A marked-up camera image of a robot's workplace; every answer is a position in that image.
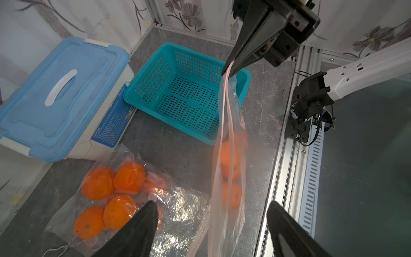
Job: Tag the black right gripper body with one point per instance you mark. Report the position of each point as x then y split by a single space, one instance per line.
302 21

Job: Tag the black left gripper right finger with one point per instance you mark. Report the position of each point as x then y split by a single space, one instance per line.
288 237

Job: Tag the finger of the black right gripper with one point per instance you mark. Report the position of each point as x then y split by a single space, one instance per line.
263 23

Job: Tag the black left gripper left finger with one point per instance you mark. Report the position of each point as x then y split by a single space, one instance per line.
136 237

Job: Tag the clear zip-top bag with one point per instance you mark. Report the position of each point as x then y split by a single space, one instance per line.
226 225
182 211

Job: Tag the orange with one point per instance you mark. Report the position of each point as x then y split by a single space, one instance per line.
225 162
130 178
232 197
90 223
119 211
98 184

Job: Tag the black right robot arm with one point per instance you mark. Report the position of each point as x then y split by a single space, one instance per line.
383 64

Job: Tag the teal plastic basket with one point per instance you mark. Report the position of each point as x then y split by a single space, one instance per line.
180 87

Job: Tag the blue lidded storage box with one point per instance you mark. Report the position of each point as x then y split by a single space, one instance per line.
71 105

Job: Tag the aluminium mounting rail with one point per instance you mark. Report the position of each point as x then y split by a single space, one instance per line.
285 187

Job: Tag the white slotted cable duct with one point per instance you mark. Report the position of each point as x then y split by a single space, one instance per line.
310 192

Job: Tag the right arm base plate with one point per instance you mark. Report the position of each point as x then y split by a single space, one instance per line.
299 130

